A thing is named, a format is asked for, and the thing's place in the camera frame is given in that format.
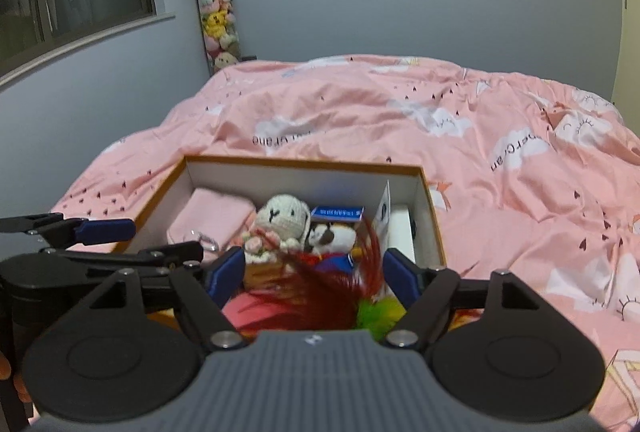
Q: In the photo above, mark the orange cardboard box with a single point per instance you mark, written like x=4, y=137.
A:
x=300, y=177

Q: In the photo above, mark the small blue box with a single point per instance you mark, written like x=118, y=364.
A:
x=337, y=212

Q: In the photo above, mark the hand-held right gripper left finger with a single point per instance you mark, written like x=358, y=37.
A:
x=227, y=277

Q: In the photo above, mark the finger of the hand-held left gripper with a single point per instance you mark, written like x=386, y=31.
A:
x=150, y=257
x=110, y=230

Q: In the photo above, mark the pink printed blanket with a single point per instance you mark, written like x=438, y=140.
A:
x=450, y=112

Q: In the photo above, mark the white glasses case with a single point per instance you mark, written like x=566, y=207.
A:
x=400, y=232

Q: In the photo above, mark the pink peach plush with feathers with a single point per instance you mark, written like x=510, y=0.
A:
x=310, y=307

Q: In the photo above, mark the column of plush toys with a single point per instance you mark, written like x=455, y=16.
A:
x=217, y=22

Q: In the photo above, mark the pink cloth pouch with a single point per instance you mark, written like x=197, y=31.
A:
x=210, y=212

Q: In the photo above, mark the wood-pattern box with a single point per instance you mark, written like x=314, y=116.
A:
x=262, y=277

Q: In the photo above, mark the small plush doll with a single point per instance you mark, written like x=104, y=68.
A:
x=335, y=237

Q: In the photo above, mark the white crocheted bunny doll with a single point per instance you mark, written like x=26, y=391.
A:
x=282, y=217

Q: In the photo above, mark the clear plastic packet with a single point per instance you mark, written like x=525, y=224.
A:
x=382, y=212

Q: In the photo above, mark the person's left hand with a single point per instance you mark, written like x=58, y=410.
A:
x=4, y=368

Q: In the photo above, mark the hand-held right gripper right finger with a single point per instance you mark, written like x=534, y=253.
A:
x=400, y=282

